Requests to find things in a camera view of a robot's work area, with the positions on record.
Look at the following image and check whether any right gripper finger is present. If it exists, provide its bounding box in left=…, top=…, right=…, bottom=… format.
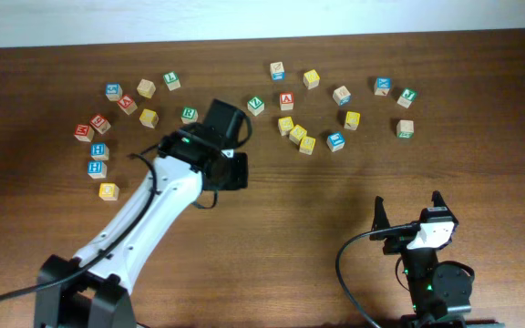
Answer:
left=431, top=190, right=447, bottom=208
left=371, top=196, right=390, bottom=232

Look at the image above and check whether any green R block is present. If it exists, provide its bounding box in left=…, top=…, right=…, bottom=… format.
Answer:
left=180, top=107, right=199, bottom=124

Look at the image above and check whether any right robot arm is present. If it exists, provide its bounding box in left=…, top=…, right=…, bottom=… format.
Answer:
left=370, top=191, right=475, bottom=328

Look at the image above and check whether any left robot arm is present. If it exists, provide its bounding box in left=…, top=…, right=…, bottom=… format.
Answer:
left=34, top=99, right=252, bottom=328

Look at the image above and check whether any yellow S block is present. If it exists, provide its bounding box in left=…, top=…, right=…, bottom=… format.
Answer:
left=278, top=117, right=294, bottom=136

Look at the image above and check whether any yellow block middle cluster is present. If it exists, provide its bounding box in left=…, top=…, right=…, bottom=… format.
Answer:
left=289, top=125, right=307, bottom=145

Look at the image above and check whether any yellow block cluster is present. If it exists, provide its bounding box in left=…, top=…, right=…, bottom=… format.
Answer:
left=299, top=136, right=316, bottom=155
left=289, top=125, right=307, bottom=145

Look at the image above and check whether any green Z block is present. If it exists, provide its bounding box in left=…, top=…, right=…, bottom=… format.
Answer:
left=247, top=97, right=265, bottom=116

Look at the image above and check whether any yellow block lower cluster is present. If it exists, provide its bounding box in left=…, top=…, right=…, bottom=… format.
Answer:
left=299, top=136, right=316, bottom=155

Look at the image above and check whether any plain green-sided block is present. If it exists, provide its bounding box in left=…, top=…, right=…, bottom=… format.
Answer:
left=396, top=120, right=414, bottom=138

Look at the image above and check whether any blue E block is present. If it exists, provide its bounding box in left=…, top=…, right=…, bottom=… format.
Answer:
left=326, top=132, right=345, bottom=152

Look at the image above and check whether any red A block right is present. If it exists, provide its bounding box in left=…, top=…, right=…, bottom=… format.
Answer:
left=280, top=92, right=294, bottom=111

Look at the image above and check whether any red a block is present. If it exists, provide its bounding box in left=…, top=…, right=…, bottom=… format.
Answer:
left=280, top=92, right=294, bottom=111
left=117, top=95, right=138, bottom=115

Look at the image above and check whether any yellow block upper left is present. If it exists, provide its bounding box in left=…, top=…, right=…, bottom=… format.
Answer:
left=139, top=108, right=159, bottom=128

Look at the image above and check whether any green J block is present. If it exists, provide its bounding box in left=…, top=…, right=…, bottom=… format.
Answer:
left=397, top=88, right=417, bottom=108

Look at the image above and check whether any plain blue-sided block top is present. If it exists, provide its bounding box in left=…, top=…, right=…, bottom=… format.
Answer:
left=270, top=62, right=285, bottom=81

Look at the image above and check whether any plain blue-sided block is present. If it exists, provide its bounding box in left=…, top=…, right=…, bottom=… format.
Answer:
left=333, top=86, right=351, bottom=106
left=270, top=62, right=285, bottom=81

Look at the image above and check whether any green L block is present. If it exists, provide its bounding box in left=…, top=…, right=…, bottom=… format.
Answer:
left=163, top=71, right=181, bottom=91

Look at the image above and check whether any yellow block top right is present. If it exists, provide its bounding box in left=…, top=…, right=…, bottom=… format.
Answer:
left=303, top=69, right=320, bottom=89

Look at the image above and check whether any blue K block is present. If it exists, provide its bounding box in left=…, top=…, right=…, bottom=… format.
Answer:
left=374, top=77, right=391, bottom=96

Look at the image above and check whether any plain yellow-edged block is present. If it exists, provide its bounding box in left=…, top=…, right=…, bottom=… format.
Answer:
left=137, top=79, right=156, bottom=98

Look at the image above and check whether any yellow O block left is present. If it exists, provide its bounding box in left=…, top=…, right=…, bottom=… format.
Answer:
left=98, top=182, right=119, bottom=201

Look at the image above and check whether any plain blue-sided block right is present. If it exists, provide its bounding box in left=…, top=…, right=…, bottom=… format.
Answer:
left=333, top=86, right=351, bottom=106

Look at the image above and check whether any red A block left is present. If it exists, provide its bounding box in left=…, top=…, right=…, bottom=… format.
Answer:
left=117, top=95, right=138, bottom=115

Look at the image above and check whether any blue H block upper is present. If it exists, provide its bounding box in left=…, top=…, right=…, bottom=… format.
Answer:
left=90, top=143, right=109, bottom=161

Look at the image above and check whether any blue h block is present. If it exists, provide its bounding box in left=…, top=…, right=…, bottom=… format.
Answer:
left=90, top=143, right=109, bottom=161
left=87, top=160, right=108, bottom=179

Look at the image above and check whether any blue H block lower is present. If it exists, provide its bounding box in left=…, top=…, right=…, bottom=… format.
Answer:
left=87, top=160, right=108, bottom=179

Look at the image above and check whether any red 9 block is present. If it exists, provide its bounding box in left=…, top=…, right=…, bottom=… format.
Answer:
left=89, top=114, right=111, bottom=134

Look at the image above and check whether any blue 5 block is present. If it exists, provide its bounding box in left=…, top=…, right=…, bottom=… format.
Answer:
left=105, top=83, right=123, bottom=102

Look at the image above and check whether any red M block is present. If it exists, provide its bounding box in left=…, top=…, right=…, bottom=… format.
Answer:
left=74, top=124, right=95, bottom=142

